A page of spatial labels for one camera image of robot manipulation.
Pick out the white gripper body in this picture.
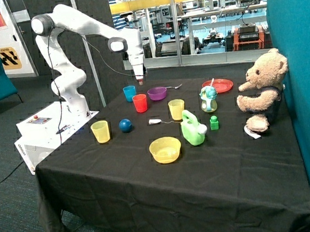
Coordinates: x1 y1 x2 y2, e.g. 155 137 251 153
128 53 146 79

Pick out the white tea bag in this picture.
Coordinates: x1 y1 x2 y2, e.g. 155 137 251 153
148 119 180 125

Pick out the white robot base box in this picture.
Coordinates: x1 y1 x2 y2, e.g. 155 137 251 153
15 101 98 175

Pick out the blue plastic cup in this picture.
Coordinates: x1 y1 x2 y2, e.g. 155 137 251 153
123 85 136 102

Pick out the purple plastic bowl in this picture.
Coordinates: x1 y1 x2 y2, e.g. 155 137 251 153
148 87 167 101

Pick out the red plastic cup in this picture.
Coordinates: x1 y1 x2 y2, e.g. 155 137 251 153
133 94 148 113

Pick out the metal spoon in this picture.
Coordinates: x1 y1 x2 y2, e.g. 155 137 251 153
165 83 183 89

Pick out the yellow cup near centre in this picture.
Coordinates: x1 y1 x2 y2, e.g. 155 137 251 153
168 99 185 121

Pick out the yellow cup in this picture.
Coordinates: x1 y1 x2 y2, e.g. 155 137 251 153
91 120 110 144
168 99 185 121

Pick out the dark blue ball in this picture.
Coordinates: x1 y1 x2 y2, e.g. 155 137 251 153
119 119 133 133

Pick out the yellow cup on left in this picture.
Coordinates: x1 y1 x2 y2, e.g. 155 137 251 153
91 120 110 144

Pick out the teal baby sippy cup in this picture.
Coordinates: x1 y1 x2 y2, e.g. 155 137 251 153
199 78 217 113

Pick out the green toy watering can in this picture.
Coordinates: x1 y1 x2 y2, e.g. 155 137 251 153
181 110 207 146

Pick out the yellow plastic bowl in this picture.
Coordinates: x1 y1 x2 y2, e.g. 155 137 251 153
149 137 181 164

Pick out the red plastic plate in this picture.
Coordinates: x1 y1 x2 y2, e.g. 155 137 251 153
212 79 234 94

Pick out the green toy block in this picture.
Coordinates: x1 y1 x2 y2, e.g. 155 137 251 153
209 115 219 130

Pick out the black tablecloth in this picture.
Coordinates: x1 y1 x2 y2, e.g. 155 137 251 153
22 58 310 232

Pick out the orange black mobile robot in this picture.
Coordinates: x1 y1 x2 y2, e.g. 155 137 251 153
225 21 273 52

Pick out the brown teddy bear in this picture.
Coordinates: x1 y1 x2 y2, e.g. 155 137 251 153
236 48 289 136

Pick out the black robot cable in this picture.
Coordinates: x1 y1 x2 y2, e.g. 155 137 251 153
43 17 145 145

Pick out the yellow black wall sign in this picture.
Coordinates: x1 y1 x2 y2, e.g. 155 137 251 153
0 47 22 70

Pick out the black floor cable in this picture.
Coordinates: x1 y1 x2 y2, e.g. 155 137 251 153
0 160 29 192

